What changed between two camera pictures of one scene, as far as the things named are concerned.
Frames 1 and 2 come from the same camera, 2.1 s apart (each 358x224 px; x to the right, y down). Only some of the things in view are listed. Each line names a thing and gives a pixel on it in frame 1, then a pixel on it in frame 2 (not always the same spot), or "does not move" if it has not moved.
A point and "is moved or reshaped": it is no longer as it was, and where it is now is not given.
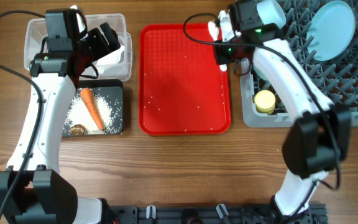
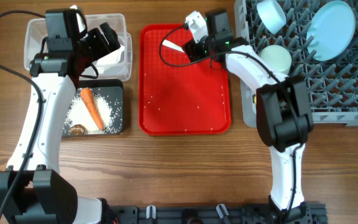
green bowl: [260, 73] -> [276, 57]
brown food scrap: [78, 129] does not move
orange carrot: [88, 98] does not move
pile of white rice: [78, 114] does not move
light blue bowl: [270, 13] does not move
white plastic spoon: [214, 32] is moved or reshaped
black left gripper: [95, 34] does not move
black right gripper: [221, 57] -> [191, 50]
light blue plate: [330, 30] does not move
